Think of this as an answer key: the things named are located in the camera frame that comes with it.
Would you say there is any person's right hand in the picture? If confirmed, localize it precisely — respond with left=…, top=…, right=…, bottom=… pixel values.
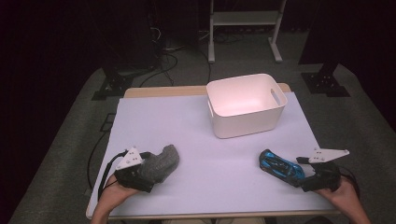
left=314, top=177, right=360, bottom=208

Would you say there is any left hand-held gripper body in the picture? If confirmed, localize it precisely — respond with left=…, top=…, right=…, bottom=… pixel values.
left=113, top=147, right=145, bottom=189

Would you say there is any blue toy car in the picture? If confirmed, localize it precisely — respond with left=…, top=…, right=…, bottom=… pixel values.
left=259, top=148, right=306, bottom=188

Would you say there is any black stand base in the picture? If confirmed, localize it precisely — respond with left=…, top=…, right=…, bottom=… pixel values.
left=91, top=69, right=134, bottom=102
left=300, top=60, right=351, bottom=98

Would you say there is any white plastic bin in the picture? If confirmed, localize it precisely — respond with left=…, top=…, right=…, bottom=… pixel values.
left=205, top=73, right=288, bottom=139

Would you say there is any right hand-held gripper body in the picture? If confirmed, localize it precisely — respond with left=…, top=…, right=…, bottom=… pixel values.
left=307, top=147, right=350, bottom=192

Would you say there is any person's left hand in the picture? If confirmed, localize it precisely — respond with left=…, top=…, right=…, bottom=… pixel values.
left=99, top=175, right=140, bottom=208

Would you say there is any grey fuzzy sock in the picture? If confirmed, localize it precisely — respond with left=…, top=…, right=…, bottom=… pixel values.
left=138, top=144, right=180, bottom=185

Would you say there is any black floor bracket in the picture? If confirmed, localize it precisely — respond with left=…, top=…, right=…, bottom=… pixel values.
left=99, top=113, right=117, bottom=133

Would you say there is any black floor cable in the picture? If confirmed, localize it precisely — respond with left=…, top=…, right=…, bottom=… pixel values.
left=138, top=50, right=180, bottom=89
left=87, top=130, right=110, bottom=191
left=197, top=46, right=213, bottom=86

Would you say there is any white metal stand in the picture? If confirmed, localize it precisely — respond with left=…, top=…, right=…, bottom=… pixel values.
left=207, top=0, right=288, bottom=64

